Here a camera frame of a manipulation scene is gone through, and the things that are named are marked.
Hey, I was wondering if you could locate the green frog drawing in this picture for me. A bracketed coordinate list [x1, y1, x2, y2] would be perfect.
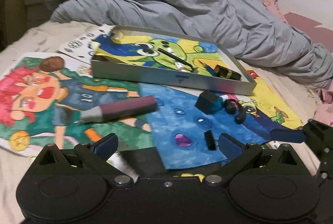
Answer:
[91, 33, 227, 77]

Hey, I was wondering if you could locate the black and white colouring sheet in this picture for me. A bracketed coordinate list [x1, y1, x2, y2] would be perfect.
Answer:
[56, 23, 116, 63]

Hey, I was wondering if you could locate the silver tin box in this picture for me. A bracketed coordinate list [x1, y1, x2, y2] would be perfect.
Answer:
[90, 25, 258, 97]

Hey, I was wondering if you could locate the long black pen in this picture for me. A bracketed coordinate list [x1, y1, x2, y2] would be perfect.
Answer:
[158, 48, 194, 70]

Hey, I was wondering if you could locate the pineapple drawing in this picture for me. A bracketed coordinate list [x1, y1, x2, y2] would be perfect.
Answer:
[107, 147, 206, 181]

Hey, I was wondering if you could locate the maroon and grey thick marker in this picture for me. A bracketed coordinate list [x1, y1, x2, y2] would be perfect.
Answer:
[81, 95, 157, 124]

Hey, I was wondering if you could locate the pink cloth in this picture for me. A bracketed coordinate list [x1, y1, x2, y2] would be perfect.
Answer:
[261, 0, 289, 24]

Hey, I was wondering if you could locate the pink pillow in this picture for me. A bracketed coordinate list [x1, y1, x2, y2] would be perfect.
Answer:
[283, 12, 333, 53]

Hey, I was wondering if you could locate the black curved earpiece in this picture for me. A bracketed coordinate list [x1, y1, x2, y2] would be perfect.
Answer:
[234, 104, 247, 124]

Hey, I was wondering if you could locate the teal bottle with white cap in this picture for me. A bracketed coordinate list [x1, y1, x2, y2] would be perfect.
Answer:
[210, 94, 231, 113]

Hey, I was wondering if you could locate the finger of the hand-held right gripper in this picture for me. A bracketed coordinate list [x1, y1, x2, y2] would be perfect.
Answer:
[318, 155, 333, 188]
[271, 120, 333, 157]

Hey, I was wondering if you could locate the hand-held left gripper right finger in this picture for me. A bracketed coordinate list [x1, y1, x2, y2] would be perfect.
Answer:
[203, 134, 299, 185]

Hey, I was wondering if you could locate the black lipstick tube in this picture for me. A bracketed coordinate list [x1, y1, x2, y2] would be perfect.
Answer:
[213, 64, 242, 81]

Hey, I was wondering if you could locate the red-haired character drawing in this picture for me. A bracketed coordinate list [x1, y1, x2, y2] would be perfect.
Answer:
[0, 56, 157, 159]

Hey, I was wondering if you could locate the short black stick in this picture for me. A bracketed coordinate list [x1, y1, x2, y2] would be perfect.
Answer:
[204, 130, 217, 151]

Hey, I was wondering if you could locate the yellow frog drawing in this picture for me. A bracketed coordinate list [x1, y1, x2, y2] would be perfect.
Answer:
[229, 68, 303, 131]

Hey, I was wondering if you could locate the blue droplet drawing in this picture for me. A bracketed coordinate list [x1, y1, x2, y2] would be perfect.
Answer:
[139, 82, 276, 170]

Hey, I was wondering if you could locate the black cube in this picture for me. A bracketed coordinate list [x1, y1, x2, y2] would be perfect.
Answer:
[195, 89, 215, 114]

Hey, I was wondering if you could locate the white nightstand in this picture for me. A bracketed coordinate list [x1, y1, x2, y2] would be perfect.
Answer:
[25, 0, 52, 22]

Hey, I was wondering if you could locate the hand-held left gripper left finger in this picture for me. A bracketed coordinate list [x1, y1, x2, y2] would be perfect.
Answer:
[35, 133, 134, 186]

